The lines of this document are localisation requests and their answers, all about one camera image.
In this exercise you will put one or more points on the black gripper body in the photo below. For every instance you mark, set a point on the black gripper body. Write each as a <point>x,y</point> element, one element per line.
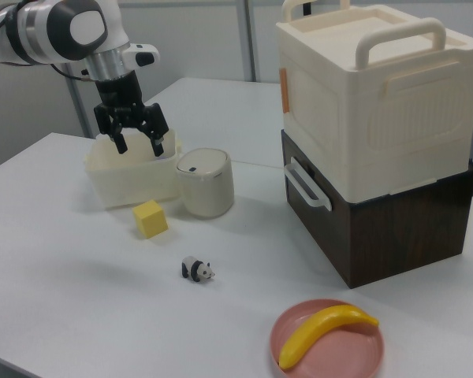
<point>120,96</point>

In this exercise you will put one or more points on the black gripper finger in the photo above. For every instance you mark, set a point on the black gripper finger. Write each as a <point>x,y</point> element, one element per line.
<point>112,124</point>
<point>155,126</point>

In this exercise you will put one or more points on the cream trash can lid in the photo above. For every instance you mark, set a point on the cream trash can lid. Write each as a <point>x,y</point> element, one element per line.
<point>203,163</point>

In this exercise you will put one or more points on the white grey Franka robot arm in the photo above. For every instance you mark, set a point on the white grey Franka robot arm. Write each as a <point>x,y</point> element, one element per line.
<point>47,31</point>

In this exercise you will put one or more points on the cream round trash can body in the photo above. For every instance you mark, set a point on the cream round trash can body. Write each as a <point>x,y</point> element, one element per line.
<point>209,197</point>

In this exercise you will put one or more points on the white rectangular plastic bin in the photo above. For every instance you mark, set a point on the white rectangular plastic bin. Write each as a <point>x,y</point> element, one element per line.
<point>130,181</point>

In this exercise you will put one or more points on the yellow foam cube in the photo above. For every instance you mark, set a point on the yellow foam cube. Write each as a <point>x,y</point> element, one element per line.
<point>150,220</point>

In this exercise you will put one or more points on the orange tag on storage box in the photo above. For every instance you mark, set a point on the orange tag on storage box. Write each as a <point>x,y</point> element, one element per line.
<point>284,90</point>

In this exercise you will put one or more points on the small panda figurine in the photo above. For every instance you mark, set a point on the small panda figurine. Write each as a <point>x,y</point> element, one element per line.
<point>197,269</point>

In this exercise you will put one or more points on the cream plastic storage box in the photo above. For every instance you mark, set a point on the cream plastic storage box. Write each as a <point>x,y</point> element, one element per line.
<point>358,118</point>

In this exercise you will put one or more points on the yellow plastic banana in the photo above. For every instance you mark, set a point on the yellow plastic banana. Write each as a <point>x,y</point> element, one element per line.
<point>319,330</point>

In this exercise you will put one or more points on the dark brown wooden box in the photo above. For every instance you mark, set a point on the dark brown wooden box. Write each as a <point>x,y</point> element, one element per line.
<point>398,240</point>

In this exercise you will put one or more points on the pink round plate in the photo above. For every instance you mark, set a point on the pink round plate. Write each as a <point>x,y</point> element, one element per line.
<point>339,350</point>

